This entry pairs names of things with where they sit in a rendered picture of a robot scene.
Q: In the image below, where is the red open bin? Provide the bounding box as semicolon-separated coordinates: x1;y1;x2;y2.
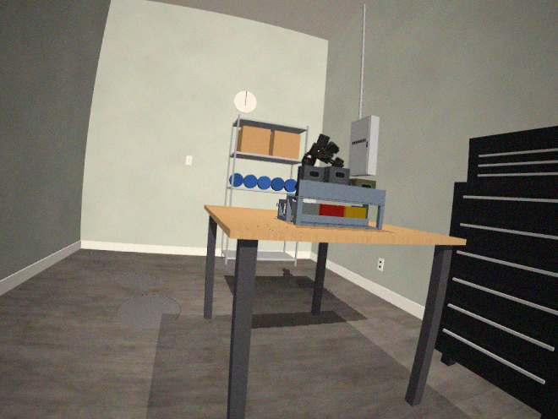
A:
320;204;344;217

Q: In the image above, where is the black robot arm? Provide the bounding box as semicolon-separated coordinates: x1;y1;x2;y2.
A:
301;133;339;166

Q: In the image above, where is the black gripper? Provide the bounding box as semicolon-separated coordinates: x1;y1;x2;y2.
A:
311;144;344;167

